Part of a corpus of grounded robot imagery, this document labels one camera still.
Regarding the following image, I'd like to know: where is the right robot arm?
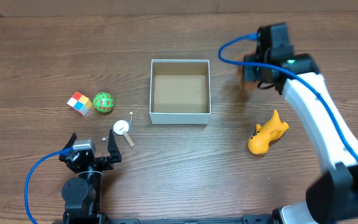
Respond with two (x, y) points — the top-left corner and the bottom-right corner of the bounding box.
(243, 23), (358, 223)

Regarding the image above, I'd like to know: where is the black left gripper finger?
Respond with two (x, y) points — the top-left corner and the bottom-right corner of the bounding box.
(62, 133), (77, 152)
(108, 129), (122, 163)

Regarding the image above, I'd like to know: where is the brown plush toy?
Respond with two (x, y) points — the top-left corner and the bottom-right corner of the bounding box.
(236, 65), (258, 91)

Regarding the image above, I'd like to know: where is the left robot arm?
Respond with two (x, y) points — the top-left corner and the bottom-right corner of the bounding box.
(59, 130), (122, 224)

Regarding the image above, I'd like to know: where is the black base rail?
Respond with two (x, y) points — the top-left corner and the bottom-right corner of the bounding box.
(55, 212), (284, 224)

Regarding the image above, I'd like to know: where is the white cardboard box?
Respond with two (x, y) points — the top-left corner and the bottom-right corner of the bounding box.
(149, 59), (211, 124)

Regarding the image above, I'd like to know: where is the green numbered ball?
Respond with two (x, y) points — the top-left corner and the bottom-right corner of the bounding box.
(93, 91), (114, 113)

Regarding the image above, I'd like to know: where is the multicoloured cube puzzle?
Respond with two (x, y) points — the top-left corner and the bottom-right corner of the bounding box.
(67, 91), (93, 116)

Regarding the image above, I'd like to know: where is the left blue cable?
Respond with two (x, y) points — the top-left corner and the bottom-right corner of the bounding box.
(24, 147), (74, 224)

